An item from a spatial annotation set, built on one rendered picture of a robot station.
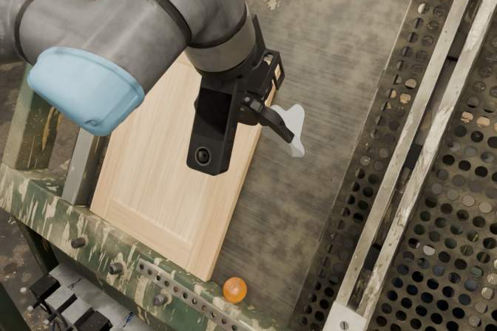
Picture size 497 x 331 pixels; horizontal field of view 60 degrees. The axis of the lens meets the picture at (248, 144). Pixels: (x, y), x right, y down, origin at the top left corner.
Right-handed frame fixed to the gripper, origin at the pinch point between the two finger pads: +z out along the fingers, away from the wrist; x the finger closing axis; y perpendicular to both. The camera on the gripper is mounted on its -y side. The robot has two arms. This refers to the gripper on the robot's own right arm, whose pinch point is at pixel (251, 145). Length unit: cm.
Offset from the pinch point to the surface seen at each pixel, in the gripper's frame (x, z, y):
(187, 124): 25.9, 24.9, 9.1
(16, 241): 141, 128, -39
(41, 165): 75, 45, -9
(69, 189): 55, 37, -13
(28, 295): 113, 120, -55
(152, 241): 27.0, 37.8, -16.3
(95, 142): 51, 31, -1
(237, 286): 3.1, 33.5, -17.6
